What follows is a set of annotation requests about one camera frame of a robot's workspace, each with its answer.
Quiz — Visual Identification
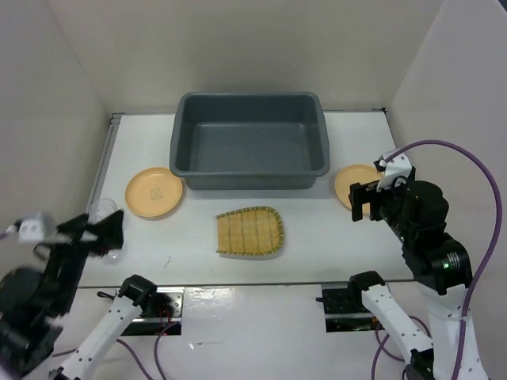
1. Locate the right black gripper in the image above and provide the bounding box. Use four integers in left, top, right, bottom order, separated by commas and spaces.
347, 173, 413, 239

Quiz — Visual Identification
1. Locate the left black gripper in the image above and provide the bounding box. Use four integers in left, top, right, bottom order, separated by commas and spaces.
50, 206, 128, 311

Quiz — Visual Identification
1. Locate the yellow bear plate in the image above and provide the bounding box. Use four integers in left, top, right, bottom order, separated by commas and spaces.
334, 165, 383, 210
124, 167, 184, 219

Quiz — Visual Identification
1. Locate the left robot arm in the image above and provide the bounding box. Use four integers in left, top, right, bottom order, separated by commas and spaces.
1, 210, 158, 379

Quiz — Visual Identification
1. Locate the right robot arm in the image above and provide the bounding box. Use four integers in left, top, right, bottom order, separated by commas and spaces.
347, 180, 488, 379

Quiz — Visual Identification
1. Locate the grey plastic bin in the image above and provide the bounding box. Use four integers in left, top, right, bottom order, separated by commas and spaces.
169, 92, 330, 190

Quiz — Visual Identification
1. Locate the woven bamboo basket tray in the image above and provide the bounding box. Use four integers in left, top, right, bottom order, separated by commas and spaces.
215, 206, 284, 257

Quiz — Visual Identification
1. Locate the aluminium table edge rail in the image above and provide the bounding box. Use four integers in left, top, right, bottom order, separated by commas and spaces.
86, 112, 123, 210

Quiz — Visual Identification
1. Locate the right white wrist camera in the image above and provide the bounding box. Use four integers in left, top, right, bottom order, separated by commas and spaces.
374, 150, 413, 192

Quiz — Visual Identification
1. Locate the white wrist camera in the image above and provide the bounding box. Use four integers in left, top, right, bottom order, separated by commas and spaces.
374, 150, 413, 192
1, 212, 55, 244

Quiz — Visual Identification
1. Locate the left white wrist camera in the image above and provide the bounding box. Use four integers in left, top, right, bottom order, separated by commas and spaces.
1, 212, 55, 244

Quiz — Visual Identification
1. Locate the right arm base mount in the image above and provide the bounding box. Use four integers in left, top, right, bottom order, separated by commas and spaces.
315, 283, 379, 333

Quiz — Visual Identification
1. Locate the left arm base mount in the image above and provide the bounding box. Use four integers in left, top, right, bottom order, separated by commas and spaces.
97, 287, 185, 336

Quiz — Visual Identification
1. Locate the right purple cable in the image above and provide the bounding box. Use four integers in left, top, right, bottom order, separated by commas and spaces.
372, 139, 503, 380

